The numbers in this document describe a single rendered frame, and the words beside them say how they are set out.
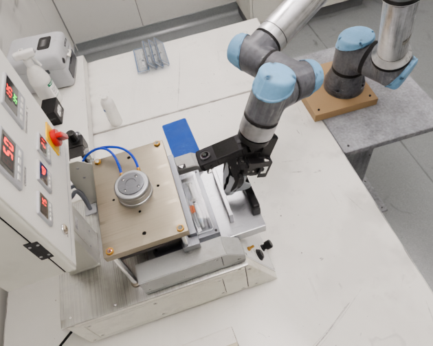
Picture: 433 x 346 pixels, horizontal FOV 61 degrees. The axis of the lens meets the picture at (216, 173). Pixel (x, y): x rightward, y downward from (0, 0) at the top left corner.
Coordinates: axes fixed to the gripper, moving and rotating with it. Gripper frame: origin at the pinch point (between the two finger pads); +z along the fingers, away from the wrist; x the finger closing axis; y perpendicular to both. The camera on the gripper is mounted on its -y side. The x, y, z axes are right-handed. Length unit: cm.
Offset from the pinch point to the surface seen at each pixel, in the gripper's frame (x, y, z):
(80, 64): 105, -29, 33
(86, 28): 248, -18, 92
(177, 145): 43, 1, 26
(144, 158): 9.1, -19.0, -4.3
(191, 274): -16.2, -11.6, 9.4
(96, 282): -8.8, -32.4, 19.8
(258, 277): -16.9, 8.0, 17.0
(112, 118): 63, -20, 29
